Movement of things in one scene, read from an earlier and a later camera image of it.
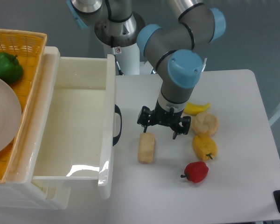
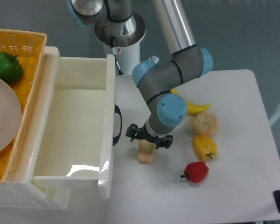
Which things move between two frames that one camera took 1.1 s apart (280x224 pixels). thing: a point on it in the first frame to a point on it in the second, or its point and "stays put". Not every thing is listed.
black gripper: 147,117 to 133,132
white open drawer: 78,140 stays put
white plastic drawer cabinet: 19,192 stays put
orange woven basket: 28,46 stays put
